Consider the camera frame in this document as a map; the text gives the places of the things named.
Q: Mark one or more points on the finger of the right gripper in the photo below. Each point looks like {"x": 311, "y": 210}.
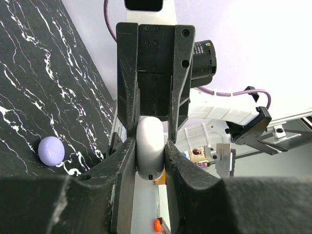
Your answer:
{"x": 181, "y": 79}
{"x": 127, "y": 85}

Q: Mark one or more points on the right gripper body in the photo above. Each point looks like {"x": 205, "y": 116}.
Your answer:
{"x": 155, "y": 65}

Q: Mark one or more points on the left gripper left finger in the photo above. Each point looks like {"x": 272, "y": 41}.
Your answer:
{"x": 100, "y": 201}

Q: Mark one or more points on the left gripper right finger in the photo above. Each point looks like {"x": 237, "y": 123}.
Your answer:
{"x": 200, "y": 203}

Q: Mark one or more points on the white earbud charging case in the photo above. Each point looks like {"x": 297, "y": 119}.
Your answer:
{"x": 150, "y": 148}

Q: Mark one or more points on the purple round earbud case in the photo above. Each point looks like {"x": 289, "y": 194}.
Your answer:
{"x": 51, "y": 151}

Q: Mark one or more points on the red emergency stop button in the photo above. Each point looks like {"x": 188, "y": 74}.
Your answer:
{"x": 158, "y": 225}

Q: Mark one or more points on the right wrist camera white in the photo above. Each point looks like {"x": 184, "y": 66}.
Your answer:
{"x": 165, "y": 16}

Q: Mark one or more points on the aluminium frame rail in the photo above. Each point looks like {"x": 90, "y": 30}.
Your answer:
{"x": 291, "y": 121}

